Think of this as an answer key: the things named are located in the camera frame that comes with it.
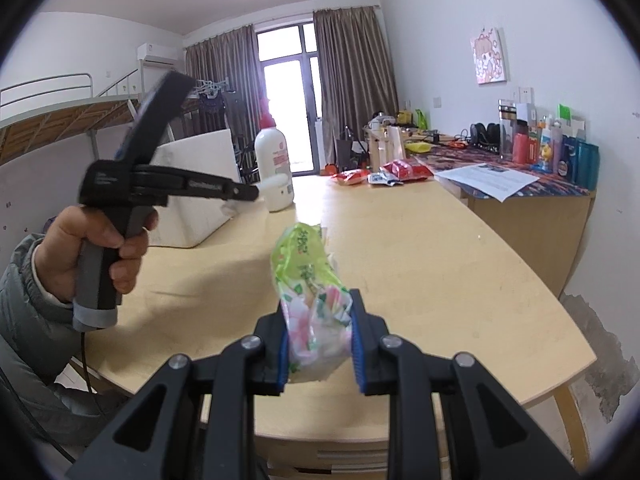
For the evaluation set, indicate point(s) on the white lotion bottle pink cap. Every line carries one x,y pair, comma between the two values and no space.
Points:
272,150

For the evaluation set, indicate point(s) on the person's left hand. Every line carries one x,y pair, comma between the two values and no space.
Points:
57,255

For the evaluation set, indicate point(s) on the white air conditioner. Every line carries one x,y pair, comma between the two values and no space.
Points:
157,54

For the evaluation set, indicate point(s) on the white blue snack packet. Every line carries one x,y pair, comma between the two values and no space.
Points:
385,178

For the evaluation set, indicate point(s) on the printed paper sheet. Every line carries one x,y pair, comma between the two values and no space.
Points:
487,181

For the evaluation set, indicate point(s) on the green candy bag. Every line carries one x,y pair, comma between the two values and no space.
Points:
305,280

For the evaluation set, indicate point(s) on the white foam box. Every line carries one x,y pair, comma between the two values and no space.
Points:
195,160

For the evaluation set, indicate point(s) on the white wall socket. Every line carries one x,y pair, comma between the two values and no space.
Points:
525,95
437,102

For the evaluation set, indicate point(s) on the wooden drawer desk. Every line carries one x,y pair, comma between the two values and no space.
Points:
385,147

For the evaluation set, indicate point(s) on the black headphones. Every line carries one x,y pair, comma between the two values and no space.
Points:
484,136

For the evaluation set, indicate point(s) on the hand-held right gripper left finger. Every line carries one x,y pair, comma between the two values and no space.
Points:
284,360

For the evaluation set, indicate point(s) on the red snack packet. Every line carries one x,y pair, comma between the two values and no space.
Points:
407,169
350,178

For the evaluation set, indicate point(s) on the yellow duck bottle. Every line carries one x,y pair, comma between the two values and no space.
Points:
547,156

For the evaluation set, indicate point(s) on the metal bunk bed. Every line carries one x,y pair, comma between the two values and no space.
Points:
55,120

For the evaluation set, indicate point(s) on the brown curtain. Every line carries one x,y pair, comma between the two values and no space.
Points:
220,60
357,90

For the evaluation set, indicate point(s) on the hanging dark clothes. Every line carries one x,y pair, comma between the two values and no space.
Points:
212,95

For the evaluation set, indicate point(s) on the orange bag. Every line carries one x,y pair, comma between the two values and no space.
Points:
331,169

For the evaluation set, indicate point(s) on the red bottle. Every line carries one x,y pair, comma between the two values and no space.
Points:
521,149

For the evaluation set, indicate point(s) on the black bag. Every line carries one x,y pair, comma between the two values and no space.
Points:
350,152

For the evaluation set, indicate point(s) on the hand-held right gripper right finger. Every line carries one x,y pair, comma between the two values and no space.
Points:
358,355

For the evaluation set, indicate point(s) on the yellow packet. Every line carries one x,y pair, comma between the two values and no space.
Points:
419,147

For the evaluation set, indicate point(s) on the cartoon wall poster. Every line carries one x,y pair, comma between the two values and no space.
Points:
489,56

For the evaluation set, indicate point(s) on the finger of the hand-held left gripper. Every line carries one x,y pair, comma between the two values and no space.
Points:
190,194
200,180

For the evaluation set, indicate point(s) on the glass balcony door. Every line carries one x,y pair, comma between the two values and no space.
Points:
287,100

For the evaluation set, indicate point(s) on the person's left forearm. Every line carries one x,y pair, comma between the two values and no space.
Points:
30,340

